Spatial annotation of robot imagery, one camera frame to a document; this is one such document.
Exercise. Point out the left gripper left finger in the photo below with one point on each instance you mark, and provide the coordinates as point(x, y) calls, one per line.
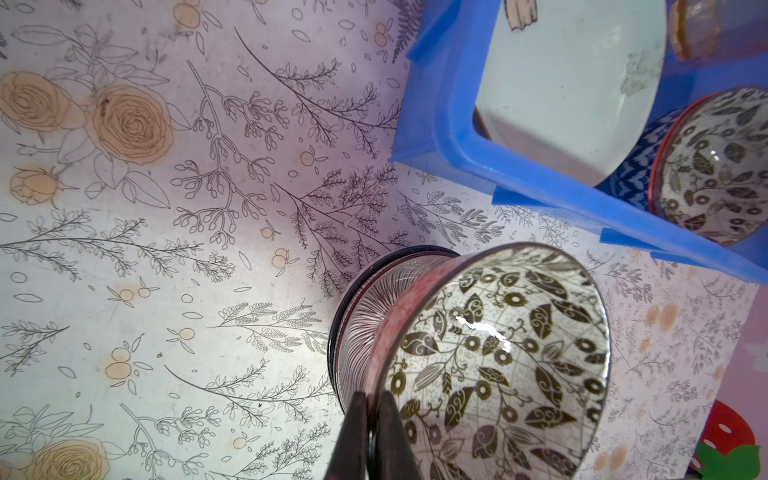
point(349, 458)

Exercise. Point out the leaf pattern pink bowl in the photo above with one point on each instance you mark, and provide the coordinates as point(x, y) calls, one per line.
point(498, 363)

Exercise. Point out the blue plastic bin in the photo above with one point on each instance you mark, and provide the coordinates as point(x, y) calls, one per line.
point(435, 133)

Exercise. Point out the pink transparent cup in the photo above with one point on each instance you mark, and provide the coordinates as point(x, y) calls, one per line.
point(717, 30)

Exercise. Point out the dark striped bottom bowl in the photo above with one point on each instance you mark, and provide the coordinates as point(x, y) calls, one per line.
point(364, 308)

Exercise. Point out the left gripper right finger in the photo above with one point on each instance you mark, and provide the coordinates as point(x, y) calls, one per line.
point(391, 456)

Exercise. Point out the green flower plate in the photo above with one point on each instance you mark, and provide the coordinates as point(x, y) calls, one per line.
point(570, 84)

